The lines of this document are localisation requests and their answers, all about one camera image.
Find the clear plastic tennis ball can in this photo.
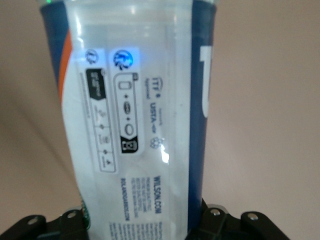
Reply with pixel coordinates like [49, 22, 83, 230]
[39, 0, 219, 240]

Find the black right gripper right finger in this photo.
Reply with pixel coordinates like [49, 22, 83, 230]
[187, 197, 291, 240]

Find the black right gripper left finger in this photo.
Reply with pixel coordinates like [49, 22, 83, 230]
[0, 208, 90, 240]

